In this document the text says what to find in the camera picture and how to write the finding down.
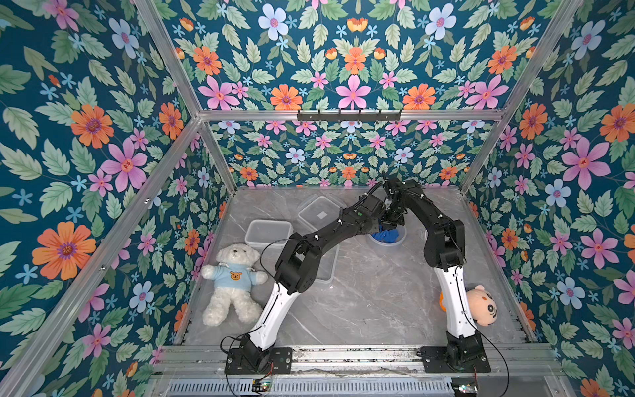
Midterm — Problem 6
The orange pink plush doll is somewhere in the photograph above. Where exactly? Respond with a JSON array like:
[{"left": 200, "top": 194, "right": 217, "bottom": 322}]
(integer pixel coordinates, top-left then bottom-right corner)
[{"left": 463, "top": 285, "right": 499, "bottom": 327}]

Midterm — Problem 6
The black wall hook rail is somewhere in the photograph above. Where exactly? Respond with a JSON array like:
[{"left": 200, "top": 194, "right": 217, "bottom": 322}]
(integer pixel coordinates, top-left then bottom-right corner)
[{"left": 296, "top": 109, "right": 402, "bottom": 123}]

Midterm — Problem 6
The white teddy bear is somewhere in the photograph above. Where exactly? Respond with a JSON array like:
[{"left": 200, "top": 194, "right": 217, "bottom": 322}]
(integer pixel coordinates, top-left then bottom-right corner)
[{"left": 201, "top": 243, "right": 268, "bottom": 327}]

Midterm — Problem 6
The aluminium front rail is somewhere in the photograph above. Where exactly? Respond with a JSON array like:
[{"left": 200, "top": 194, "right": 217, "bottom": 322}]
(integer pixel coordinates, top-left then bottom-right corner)
[{"left": 153, "top": 343, "right": 564, "bottom": 378}]

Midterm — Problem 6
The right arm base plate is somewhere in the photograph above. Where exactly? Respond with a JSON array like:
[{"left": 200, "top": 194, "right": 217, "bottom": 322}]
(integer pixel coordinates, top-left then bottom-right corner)
[{"left": 418, "top": 347, "right": 491, "bottom": 374}]

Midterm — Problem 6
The square clear lunch box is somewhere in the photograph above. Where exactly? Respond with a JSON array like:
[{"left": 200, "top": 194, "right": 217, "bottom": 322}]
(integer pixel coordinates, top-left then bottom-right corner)
[{"left": 315, "top": 245, "right": 340, "bottom": 284}]

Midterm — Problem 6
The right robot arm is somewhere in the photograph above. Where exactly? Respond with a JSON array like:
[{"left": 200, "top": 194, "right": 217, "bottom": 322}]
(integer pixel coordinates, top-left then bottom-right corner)
[{"left": 381, "top": 179, "right": 490, "bottom": 372}]

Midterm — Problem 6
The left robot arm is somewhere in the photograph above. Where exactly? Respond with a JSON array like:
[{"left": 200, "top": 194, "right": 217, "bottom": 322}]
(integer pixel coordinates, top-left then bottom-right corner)
[{"left": 233, "top": 183, "right": 385, "bottom": 373}]

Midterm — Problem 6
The rectangular clear lunch box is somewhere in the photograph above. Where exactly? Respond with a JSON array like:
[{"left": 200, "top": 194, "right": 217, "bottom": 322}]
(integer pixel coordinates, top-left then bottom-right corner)
[{"left": 245, "top": 219, "right": 294, "bottom": 250}]

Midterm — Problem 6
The blue cleaning cloth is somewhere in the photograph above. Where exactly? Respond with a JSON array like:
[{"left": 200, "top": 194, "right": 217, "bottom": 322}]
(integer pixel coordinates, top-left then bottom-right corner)
[{"left": 371, "top": 228, "right": 400, "bottom": 245}]

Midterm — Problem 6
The square clear lunch box lid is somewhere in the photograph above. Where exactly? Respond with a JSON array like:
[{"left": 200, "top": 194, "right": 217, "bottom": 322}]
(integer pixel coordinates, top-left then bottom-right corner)
[{"left": 297, "top": 195, "right": 346, "bottom": 231}]

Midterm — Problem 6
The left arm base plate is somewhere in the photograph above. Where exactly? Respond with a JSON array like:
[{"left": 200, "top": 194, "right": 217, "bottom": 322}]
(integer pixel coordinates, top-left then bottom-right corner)
[{"left": 224, "top": 347, "right": 294, "bottom": 375}]

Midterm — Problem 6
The round clear lunch box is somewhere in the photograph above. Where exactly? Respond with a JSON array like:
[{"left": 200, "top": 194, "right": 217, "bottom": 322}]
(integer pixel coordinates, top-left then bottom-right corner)
[{"left": 367, "top": 226, "right": 407, "bottom": 247}]

